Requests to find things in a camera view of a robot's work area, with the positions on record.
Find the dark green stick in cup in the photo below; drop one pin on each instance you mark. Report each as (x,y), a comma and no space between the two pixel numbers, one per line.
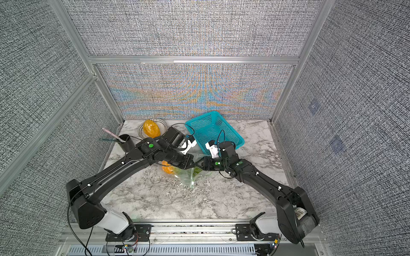
(106,139)

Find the white slotted cable duct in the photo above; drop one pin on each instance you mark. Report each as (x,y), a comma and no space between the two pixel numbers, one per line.
(167,250)

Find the orange fruit in bowl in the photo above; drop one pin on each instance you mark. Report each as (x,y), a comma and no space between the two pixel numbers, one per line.
(151,129)

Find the black cup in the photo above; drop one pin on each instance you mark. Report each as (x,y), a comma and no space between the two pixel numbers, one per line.
(126,143)

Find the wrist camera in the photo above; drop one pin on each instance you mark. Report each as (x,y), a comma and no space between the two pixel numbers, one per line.
(213,148)
(188,144)

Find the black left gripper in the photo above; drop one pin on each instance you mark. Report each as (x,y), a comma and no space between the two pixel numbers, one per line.
(186,164)

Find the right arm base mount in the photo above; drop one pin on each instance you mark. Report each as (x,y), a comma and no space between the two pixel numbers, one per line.
(249,232)

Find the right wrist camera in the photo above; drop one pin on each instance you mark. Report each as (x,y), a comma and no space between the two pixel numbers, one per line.
(213,148)

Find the aluminium front rail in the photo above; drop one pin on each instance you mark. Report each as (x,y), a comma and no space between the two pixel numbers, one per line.
(201,231)

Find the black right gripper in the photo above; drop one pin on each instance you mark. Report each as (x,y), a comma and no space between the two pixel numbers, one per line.
(205,162)

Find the pink stick in cup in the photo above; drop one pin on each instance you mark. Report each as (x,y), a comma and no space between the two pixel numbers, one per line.
(117,138)

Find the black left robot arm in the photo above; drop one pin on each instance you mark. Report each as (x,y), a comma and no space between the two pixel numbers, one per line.
(85,197)

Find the clear zip-top bag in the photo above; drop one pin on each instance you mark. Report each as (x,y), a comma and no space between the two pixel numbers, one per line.
(191,183)

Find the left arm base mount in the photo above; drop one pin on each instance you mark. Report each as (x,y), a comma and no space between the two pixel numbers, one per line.
(135,233)

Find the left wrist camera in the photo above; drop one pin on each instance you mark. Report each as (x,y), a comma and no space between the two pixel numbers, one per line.
(188,144)

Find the white patterned bowl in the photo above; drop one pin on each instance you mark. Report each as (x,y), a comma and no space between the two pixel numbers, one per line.
(161,123)

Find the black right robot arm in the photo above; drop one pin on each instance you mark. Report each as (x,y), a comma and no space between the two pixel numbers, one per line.
(295,215)

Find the teal plastic basket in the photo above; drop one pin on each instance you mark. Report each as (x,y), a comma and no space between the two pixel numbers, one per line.
(213,126)

